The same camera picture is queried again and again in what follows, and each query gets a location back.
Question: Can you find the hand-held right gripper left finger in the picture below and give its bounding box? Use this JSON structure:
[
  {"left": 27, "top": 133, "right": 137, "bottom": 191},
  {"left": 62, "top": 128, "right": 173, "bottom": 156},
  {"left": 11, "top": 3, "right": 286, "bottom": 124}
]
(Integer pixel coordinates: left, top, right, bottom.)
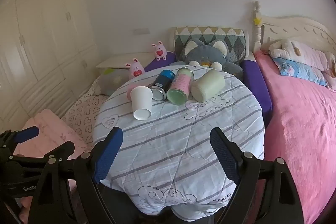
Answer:
[{"left": 28, "top": 126, "right": 124, "bottom": 224}]

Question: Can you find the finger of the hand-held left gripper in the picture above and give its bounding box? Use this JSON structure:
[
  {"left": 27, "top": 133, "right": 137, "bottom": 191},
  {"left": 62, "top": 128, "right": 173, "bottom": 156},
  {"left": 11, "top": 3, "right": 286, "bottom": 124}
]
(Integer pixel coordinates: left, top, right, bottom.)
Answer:
[
  {"left": 0, "top": 126, "right": 40, "bottom": 148},
  {"left": 12, "top": 140, "right": 76, "bottom": 161}
]

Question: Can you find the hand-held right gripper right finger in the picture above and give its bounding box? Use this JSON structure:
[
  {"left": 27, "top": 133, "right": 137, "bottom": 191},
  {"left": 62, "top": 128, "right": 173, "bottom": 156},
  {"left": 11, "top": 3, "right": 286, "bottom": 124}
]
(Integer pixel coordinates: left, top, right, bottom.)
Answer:
[{"left": 209, "top": 127, "right": 305, "bottom": 224}]

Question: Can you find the white paper cup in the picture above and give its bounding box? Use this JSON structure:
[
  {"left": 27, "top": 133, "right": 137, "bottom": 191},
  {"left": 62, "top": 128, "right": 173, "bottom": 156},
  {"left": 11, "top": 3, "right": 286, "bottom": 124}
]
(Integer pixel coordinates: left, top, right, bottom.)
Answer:
[{"left": 130, "top": 86, "right": 153, "bottom": 120}]

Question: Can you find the pale green cup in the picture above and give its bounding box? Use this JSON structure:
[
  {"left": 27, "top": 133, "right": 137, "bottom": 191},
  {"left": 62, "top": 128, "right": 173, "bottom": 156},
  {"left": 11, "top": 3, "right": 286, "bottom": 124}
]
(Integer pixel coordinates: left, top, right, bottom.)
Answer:
[{"left": 191, "top": 70, "right": 226, "bottom": 102}]

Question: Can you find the pink cup with green lid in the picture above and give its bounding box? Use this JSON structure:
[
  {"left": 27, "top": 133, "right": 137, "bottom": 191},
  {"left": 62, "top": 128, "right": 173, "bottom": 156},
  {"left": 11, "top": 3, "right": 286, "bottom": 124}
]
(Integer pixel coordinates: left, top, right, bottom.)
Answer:
[{"left": 166, "top": 68, "right": 195, "bottom": 105}]

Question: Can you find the black and blue cup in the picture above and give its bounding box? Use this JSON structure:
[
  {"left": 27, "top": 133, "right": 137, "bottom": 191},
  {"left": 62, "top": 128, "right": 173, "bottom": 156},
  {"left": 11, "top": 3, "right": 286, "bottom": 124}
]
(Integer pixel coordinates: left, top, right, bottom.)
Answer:
[{"left": 150, "top": 69, "right": 176, "bottom": 101}]

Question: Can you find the folded pink blanket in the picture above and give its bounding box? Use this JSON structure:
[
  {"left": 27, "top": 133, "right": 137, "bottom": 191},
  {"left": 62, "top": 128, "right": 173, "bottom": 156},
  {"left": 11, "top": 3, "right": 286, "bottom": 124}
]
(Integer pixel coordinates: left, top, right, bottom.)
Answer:
[{"left": 13, "top": 109, "right": 88, "bottom": 161}]

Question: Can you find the heart print sheet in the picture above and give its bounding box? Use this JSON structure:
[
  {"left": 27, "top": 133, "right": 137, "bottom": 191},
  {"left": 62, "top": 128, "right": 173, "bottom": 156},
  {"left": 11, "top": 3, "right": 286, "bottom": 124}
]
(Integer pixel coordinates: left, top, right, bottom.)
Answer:
[{"left": 61, "top": 88, "right": 108, "bottom": 146}]

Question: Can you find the striped white quilt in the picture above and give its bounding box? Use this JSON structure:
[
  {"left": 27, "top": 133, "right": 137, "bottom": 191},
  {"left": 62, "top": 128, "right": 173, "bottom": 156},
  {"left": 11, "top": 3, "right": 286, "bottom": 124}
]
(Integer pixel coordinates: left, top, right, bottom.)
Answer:
[{"left": 93, "top": 65, "right": 264, "bottom": 222}]

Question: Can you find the grey pillow with green print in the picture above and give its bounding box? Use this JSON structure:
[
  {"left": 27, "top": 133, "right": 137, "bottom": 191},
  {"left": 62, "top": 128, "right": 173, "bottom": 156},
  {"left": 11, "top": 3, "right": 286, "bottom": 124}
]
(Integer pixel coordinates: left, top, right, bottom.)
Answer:
[{"left": 98, "top": 68, "right": 132, "bottom": 96}]

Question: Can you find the purple bed bumper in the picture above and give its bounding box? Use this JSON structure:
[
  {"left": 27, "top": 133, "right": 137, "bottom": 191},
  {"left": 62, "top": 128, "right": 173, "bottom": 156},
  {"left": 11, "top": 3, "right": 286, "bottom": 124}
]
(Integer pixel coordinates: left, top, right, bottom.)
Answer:
[
  {"left": 241, "top": 59, "right": 273, "bottom": 119},
  {"left": 144, "top": 52, "right": 177, "bottom": 73}
]

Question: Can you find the pink fleece blanket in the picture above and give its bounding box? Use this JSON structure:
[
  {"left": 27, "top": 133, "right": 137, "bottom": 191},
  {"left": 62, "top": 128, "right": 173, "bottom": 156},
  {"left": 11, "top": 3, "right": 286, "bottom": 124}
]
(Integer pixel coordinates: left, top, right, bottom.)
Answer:
[{"left": 254, "top": 50, "right": 336, "bottom": 224}]

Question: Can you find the pink bunny toy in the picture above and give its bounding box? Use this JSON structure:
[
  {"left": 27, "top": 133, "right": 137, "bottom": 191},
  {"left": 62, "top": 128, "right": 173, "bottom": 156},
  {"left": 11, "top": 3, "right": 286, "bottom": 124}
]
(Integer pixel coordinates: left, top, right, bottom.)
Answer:
[
  {"left": 151, "top": 42, "right": 168, "bottom": 61},
  {"left": 125, "top": 58, "right": 146, "bottom": 80}
]

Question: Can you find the white bedside board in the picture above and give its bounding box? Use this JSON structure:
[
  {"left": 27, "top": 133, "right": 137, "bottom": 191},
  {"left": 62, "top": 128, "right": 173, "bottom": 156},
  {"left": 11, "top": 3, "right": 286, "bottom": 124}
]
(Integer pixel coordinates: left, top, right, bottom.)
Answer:
[{"left": 96, "top": 53, "right": 156, "bottom": 69}]

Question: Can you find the grey cat plush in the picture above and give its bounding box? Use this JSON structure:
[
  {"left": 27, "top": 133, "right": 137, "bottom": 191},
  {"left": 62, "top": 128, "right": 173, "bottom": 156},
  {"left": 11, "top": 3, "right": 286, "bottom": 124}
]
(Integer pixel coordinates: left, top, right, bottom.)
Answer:
[{"left": 178, "top": 39, "right": 244, "bottom": 78}]

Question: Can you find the cream wardrobe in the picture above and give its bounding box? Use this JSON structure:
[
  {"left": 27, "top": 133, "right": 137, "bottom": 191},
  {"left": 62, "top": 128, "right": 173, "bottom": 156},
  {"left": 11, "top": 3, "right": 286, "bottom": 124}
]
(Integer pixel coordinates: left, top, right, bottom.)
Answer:
[{"left": 0, "top": 0, "right": 101, "bottom": 130}]

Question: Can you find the blue printed pillow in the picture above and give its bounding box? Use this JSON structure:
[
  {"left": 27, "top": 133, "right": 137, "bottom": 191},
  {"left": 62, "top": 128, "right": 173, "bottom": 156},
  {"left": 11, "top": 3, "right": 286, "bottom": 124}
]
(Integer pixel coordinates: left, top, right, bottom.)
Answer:
[{"left": 272, "top": 57, "right": 328, "bottom": 87}]

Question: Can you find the diamond pattern cushion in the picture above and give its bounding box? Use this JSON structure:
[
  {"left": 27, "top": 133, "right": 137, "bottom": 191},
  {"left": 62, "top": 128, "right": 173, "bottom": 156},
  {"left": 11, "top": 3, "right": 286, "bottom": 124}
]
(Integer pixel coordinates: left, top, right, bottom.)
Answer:
[{"left": 171, "top": 27, "right": 249, "bottom": 65}]

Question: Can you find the white pink plush pillow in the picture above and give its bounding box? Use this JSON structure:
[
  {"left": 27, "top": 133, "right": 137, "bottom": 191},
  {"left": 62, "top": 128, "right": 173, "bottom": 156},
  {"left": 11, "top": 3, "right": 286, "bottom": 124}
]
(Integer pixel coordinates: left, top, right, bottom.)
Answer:
[{"left": 268, "top": 39, "right": 336, "bottom": 90}]

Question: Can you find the cream wooden headboard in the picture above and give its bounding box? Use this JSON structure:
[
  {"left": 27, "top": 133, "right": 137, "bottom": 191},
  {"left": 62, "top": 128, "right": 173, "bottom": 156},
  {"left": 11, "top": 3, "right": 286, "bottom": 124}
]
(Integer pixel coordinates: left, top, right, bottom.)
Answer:
[{"left": 252, "top": 1, "right": 336, "bottom": 56}]

